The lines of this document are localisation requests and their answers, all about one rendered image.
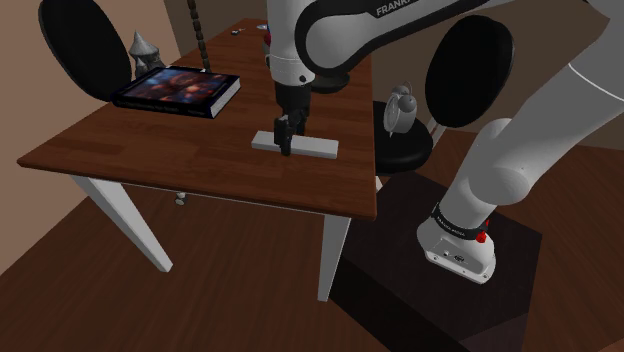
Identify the black round-backed chair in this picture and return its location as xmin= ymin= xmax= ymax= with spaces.
xmin=372 ymin=14 xmax=516 ymax=192
xmin=37 ymin=0 xmax=133 ymax=103

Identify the dark robot stand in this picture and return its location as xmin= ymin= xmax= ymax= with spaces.
xmin=328 ymin=170 xmax=544 ymax=352

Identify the dark hardcover book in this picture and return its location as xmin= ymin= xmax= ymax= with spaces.
xmin=110 ymin=65 xmax=242 ymax=120

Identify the white bar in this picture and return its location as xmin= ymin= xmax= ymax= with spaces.
xmin=250 ymin=129 xmax=340 ymax=161

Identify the grey tower figure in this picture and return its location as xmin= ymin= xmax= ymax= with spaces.
xmin=127 ymin=30 xmax=166 ymax=80

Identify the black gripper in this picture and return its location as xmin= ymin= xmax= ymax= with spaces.
xmin=273 ymin=80 xmax=314 ymax=158

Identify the brown table with white legs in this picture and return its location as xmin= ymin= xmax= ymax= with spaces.
xmin=16 ymin=18 xmax=379 ymax=303

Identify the grey alarm clock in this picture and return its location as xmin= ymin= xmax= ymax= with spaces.
xmin=382 ymin=83 xmax=419 ymax=139

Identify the dark beaded pole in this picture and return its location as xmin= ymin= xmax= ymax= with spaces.
xmin=186 ymin=0 xmax=212 ymax=74

